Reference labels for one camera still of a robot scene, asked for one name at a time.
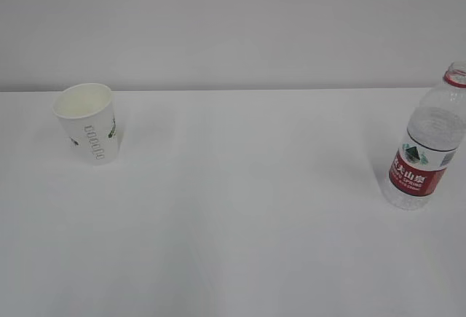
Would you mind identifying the clear Nongfu Spring water bottle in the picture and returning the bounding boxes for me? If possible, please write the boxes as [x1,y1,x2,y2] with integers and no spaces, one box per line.
[382,61,465,210]

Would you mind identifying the white paper cup green print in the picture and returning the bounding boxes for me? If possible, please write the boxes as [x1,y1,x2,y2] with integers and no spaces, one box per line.
[52,83,119,165]

